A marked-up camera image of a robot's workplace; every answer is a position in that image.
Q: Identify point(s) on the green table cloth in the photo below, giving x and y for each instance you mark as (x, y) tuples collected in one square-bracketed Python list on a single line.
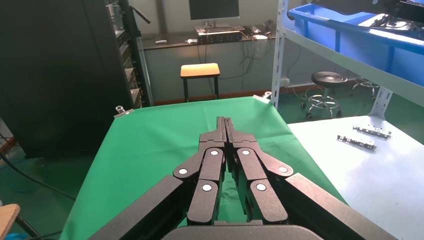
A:
[(149, 149)]

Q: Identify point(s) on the wooden top square stool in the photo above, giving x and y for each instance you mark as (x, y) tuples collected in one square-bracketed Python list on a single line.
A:
[(199, 70)]

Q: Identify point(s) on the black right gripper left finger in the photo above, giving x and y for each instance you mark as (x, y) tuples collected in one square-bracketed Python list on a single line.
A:
[(207, 198)]

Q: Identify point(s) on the silver binder clip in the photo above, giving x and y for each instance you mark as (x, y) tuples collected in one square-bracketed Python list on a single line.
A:
[(124, 112), (264, 96)]

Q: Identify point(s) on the black computer monitor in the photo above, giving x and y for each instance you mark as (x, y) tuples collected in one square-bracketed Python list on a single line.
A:
[(213, 9)]

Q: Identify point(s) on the wooden plank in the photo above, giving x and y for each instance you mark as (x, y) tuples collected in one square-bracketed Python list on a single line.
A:
[(8, 220)]

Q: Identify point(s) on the grey office desk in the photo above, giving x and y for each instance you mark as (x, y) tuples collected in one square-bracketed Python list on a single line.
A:
[(172, 66)]

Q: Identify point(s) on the chrome swivel stool base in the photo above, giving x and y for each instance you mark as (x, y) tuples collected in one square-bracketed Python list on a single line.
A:
[(364, 86)]

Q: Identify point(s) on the white metal shelving rack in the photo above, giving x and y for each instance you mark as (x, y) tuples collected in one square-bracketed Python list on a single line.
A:
[(364, 185)]

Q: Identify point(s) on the small white desk device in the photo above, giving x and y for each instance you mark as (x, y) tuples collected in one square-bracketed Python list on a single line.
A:
[(161, 41), (260, 36), (191, 41)]

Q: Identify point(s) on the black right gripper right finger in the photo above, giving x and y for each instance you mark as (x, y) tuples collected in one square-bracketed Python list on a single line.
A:
[(265, 198)]

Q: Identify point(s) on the silver slotted metal rail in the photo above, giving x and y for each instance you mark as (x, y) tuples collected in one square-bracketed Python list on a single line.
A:
[(372, 131), (357, 141)]

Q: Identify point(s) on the chair base with casters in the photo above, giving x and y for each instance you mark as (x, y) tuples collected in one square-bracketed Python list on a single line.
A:
[(328, 78)]

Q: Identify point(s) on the black server cabinet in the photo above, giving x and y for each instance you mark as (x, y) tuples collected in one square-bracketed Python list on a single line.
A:
[(66, 66)]

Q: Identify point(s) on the black keyboard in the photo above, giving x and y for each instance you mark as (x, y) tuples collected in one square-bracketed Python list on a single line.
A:
[(220, 28)]

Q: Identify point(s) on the blue plastic bin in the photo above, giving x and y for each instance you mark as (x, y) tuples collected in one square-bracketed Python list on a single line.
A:
[(364, 46)]

